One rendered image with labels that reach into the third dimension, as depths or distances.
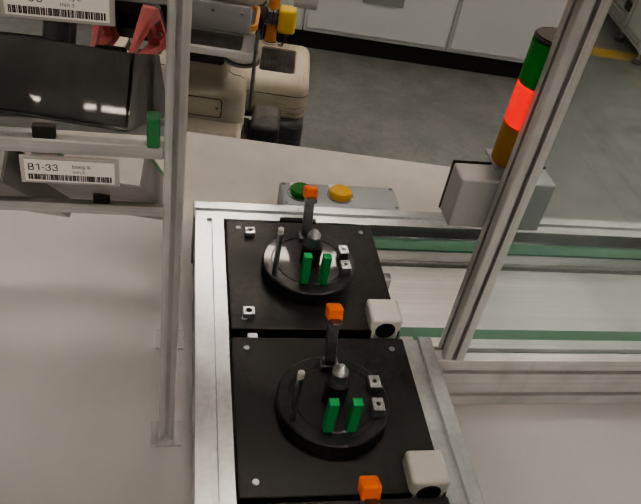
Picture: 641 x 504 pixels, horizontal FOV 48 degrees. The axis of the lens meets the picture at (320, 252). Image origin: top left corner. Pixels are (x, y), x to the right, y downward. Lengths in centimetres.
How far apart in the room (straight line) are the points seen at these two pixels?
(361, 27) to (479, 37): 65
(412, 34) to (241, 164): 273
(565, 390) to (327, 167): 68
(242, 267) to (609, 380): 58
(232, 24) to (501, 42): 280
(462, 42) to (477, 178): 334
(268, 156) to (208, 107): 25
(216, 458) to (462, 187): 43
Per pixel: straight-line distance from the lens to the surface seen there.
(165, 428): 100
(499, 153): 87
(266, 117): 190
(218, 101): 172
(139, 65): 75
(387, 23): 411
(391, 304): 104
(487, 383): 110
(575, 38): 78
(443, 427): 97
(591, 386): 119
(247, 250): 111
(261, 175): 148
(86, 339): 113
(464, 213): 90
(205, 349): 98
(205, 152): 153
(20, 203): 97
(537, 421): 116
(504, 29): 422
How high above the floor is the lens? 168
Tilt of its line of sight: 39 degrees down
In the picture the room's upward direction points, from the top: 11 degrees clockwise
